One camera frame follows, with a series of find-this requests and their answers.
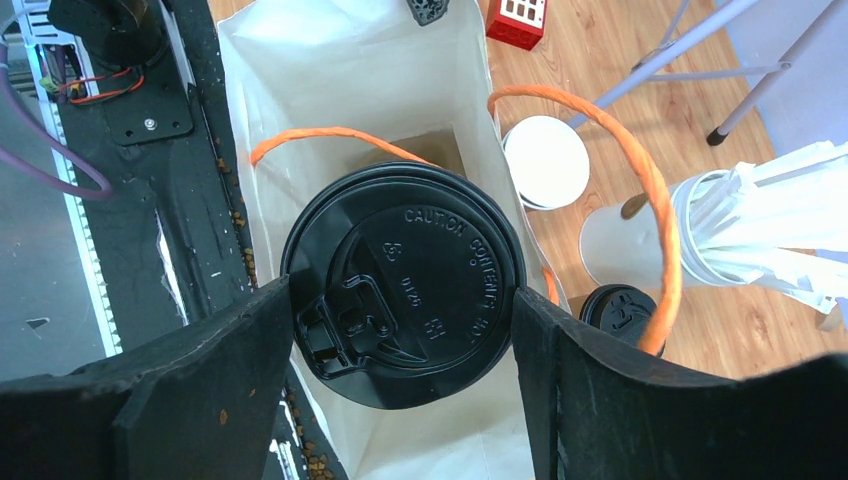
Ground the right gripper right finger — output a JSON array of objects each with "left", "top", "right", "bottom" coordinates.
[{"left": 512, "top": 287, "right": 847, "bottom": 479}]

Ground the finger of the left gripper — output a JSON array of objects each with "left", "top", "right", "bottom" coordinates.
[{"left": 406, "top": 0, "right": 450, "bottom": 27}]

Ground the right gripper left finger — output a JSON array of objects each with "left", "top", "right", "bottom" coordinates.
[{"left": 1, "top": 278, "right": 293, "bottom": 479}]

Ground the single pulp cup carrier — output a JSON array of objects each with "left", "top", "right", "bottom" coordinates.
[{"left": 355, "top": 129, "right": 466, "bottom": 177}]

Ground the kraft paper takeout bag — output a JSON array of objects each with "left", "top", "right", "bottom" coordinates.
[{"left": 216, "top": 0, "right": 684, "bottom": 480}]

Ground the black plastic cup lid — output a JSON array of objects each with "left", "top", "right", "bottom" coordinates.
[{"left": 280, "top": 161, "right": 527, "bottom": 410}]

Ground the red keypad box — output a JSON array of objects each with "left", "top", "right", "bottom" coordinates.
[{"left": 485, "top": 0, "right": 547, "bottom": 51}]

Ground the white straw holder cup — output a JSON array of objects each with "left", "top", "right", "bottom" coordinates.
[{"left": 579, "top": 170, "right": 762, "bottom": 289}]

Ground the stack of paper cups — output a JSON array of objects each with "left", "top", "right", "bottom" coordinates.
[{"left": 502, "top": 115, "right": 590, "bottom": 211}]

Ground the bundle of wrapped straws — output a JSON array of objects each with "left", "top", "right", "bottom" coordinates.
[{"left": 672, "top": 141, "right": 847, "bottom": 314}]

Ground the grey camera tripod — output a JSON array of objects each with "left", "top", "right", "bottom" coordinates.
[{"left": 565, "top": 1, "right": 847, "bottom": 153}]

